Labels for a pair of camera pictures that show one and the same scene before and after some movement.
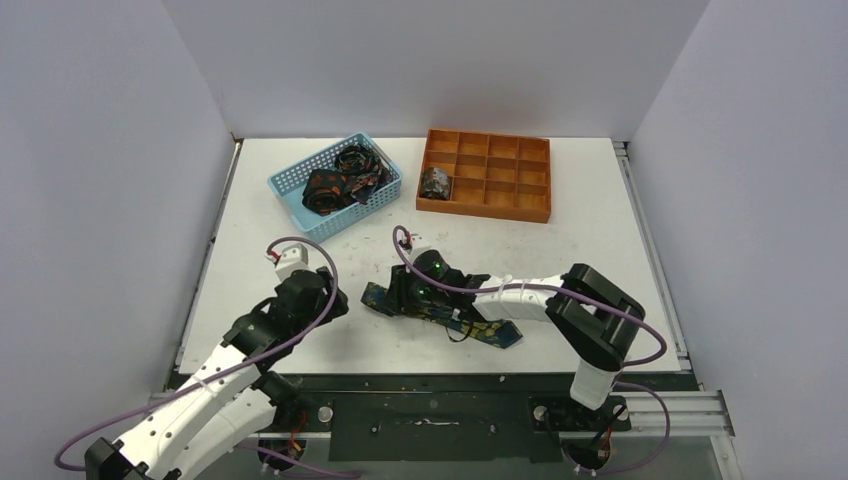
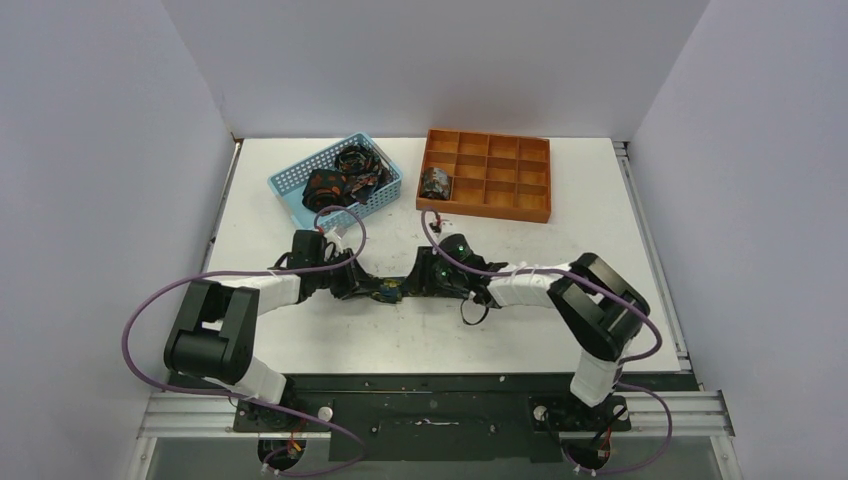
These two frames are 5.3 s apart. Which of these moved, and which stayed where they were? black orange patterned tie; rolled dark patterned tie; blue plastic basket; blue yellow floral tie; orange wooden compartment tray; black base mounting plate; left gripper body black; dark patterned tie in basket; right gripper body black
Moved: blue yellow floral tie; right gripper body black; left gripper body black
Stayed: black base mounting plate; black orange patterned tie; dark patterned tie in basket; orange wooden compartment tray; blue plastic basket; rolled dark patterned tie
